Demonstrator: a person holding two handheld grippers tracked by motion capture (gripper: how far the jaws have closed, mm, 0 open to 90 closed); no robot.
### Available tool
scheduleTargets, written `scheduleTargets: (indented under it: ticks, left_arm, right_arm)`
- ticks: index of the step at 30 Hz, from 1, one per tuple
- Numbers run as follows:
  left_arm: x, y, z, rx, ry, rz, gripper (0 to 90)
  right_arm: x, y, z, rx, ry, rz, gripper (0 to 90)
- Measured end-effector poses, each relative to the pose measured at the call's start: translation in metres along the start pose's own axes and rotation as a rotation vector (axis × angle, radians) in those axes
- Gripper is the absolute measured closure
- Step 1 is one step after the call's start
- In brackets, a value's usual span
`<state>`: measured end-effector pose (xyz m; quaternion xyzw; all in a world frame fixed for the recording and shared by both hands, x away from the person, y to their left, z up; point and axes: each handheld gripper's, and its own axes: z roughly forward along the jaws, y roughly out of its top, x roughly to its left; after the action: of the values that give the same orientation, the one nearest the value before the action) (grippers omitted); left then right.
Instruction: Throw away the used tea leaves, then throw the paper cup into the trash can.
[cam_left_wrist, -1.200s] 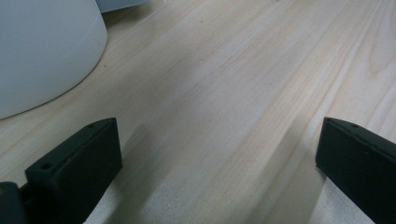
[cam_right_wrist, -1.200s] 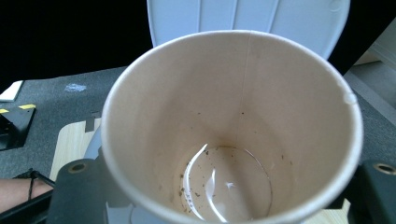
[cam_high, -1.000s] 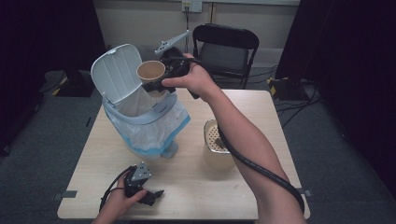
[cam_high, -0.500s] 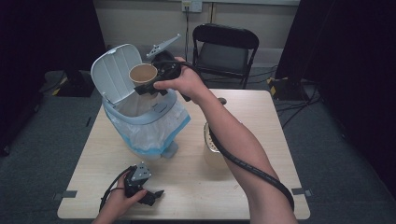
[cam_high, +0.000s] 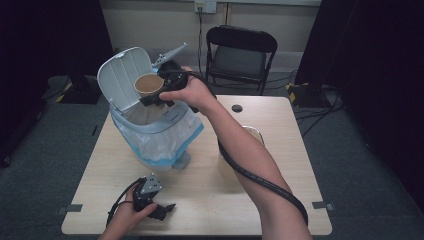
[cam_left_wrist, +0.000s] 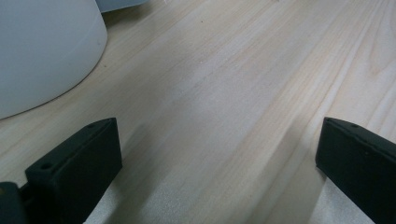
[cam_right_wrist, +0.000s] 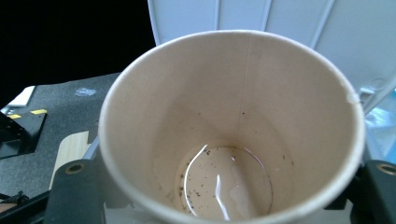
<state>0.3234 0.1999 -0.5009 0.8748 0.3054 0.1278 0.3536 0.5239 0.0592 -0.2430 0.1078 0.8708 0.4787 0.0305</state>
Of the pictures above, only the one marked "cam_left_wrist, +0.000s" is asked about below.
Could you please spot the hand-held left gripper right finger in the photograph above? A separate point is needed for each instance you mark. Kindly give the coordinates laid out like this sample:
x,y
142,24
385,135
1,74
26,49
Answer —
x,y
358,168

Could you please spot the white grey lidded trash can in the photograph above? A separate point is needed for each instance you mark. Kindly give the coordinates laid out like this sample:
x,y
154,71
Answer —
x,y
43,49

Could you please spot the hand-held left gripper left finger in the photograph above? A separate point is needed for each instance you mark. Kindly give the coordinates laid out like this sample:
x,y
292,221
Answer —
x,y
77,168

